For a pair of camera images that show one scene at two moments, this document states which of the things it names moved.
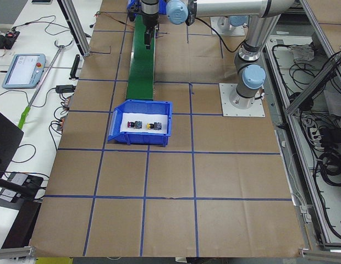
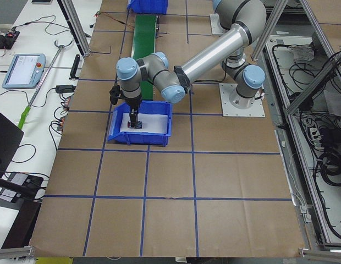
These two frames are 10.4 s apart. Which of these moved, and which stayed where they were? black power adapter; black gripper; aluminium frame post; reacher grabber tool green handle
Moved: black gripper
Stayed: aluminium frame post; reacher grabber tool green handle; black power adapter
